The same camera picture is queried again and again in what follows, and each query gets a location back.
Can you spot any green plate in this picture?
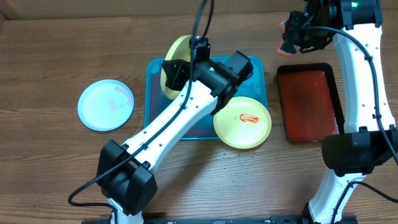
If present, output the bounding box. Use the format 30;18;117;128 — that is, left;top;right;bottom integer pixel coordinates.
160;35;191;100
213;96;272;149

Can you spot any red and black sponge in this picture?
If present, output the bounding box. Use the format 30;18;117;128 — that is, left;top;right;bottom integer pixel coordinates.
276;21;297;57

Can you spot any light blue plate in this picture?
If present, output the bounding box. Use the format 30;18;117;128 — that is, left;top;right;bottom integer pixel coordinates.
77;80;134;132

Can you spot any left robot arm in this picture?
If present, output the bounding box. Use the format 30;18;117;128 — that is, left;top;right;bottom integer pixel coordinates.
97;35;253;223

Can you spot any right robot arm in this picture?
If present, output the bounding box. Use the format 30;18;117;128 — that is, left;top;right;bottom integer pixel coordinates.
280;0;397;223

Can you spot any teal plastic tray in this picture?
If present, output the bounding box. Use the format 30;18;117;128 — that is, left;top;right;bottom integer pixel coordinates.
144;55;268;140

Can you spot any black tray with red liquid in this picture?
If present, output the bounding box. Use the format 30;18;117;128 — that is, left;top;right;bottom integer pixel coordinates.
276;63;345;144

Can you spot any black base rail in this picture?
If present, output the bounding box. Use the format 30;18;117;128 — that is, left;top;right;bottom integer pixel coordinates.
136;215;358;224

